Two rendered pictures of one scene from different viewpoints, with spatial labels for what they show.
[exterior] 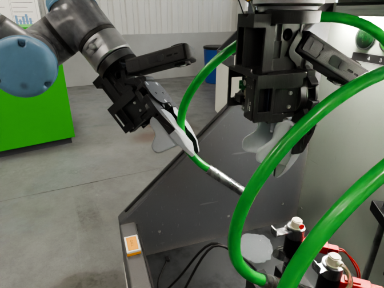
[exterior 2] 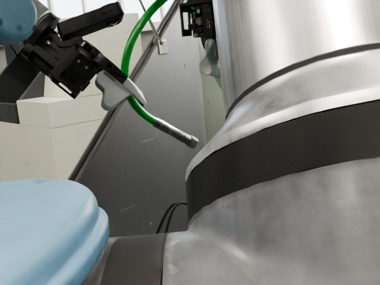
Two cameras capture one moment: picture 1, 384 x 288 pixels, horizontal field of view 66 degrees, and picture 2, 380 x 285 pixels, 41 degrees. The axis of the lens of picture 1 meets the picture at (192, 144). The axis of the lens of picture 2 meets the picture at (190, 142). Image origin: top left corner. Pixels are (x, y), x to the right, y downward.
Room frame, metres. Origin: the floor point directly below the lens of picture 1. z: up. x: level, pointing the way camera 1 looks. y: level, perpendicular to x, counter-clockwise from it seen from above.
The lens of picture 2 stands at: (-0.33, 0.38, 1.31)
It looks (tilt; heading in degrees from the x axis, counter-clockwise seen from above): 11 degrees down; 329
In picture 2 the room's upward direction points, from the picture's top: 5 degrees counter-clockwise
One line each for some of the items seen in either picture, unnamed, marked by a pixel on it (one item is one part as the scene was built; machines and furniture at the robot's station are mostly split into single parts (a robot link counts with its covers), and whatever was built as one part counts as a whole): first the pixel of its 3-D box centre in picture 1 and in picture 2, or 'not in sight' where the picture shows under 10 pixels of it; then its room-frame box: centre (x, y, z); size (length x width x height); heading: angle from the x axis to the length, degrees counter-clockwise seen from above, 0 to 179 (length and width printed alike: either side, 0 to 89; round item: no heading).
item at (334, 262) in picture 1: (333, 264); not in sight; (0.30, -0.19, 1.12); 0.02 x 0.02 x 0.03
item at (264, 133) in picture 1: (262, 143); (211, 67); (0.37, -0.10, 1.26); 0.06 x 0.03 x 0.09; 109
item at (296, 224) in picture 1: (296, 227); not in sight; (0.37, -0.17, 1.12); 0.02 x 0.02 x 0.03
